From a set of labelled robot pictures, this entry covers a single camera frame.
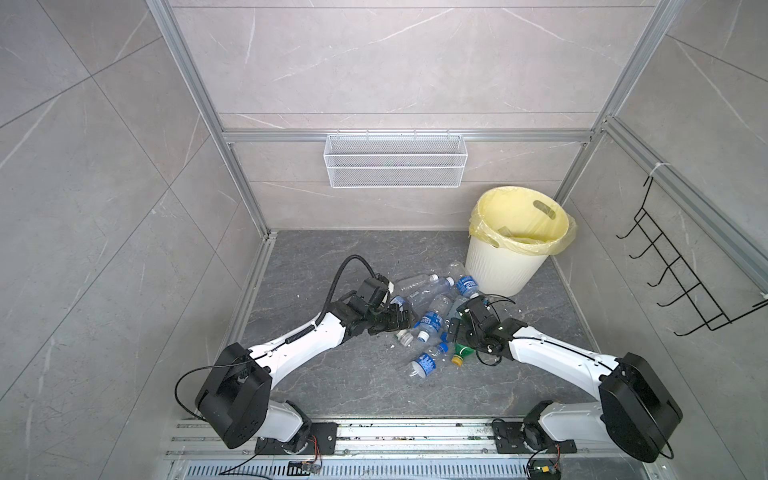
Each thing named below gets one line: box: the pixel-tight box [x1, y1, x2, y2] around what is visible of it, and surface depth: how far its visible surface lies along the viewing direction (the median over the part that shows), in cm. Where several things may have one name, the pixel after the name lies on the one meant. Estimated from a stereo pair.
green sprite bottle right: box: [451, 342, 475, 367], surface depth 85 cm
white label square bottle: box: [394, 329, 414, 347], surface depth 89 cm
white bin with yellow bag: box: [465, 187, 577, 297], surface depth 92 cm
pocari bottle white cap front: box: [409, 342, 451, 379], surface depth 84 cm
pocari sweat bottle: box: [417, 294, 453, 342], surface depth 91 cm
